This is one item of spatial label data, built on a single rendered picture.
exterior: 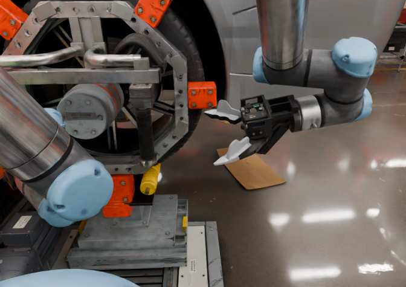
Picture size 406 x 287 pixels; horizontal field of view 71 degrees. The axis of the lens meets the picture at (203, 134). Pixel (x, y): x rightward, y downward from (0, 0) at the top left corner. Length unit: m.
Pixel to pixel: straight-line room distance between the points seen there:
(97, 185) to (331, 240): 1.45
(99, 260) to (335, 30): 1.23
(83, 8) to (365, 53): 0.68
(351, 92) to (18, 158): 0.55
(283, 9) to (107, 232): 1.14
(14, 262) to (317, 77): 0.98
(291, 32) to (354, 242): 1.40
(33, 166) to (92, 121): 0.45
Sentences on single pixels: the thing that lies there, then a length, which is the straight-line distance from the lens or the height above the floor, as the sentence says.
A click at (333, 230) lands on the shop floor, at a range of 1.76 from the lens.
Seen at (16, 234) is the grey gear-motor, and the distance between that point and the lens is 1.16.
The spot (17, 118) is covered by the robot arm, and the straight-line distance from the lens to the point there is 0.33.
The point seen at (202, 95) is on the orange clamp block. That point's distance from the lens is 0.87.
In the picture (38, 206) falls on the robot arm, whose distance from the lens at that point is 0.54.
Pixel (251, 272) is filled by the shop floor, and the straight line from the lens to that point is 1.45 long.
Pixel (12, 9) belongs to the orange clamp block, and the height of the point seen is 1.10.
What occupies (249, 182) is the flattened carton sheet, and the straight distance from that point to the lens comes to 1.96.
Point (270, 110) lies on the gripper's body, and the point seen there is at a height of 0.92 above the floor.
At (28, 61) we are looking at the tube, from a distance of 0.75.
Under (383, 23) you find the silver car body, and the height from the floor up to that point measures 1.05.
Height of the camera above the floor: 1.12
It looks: 25 degrees down
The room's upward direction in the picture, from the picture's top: straight up
